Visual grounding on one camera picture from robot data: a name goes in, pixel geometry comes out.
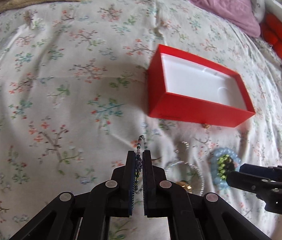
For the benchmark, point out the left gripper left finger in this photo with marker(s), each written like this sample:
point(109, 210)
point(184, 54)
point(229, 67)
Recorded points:
point(86, 215)

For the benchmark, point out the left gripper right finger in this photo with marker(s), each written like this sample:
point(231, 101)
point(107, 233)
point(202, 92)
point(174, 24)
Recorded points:
point(191, 216)

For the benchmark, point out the small gold earring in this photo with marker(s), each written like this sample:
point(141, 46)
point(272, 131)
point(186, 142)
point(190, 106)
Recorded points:
point(206, 126)

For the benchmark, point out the gold bangle with charm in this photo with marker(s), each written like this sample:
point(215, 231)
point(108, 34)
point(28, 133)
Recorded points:
point(185, 185)

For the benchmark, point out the floral white bedspread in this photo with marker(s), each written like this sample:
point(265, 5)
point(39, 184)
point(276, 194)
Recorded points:
point(73, 101)

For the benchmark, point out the black bead cluster ornament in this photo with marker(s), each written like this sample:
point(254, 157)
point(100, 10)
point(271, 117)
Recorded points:
point(230, 166)

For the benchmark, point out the red open cardboard box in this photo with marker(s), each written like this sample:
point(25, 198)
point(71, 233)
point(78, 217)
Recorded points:
point(185, 87)

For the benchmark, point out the orange plush toy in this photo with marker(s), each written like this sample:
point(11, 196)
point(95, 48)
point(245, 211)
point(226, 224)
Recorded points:
point(271, 31)

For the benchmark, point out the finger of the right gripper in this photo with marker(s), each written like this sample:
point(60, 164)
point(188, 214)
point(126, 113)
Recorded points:
point(266, 189)
point(273, 173)

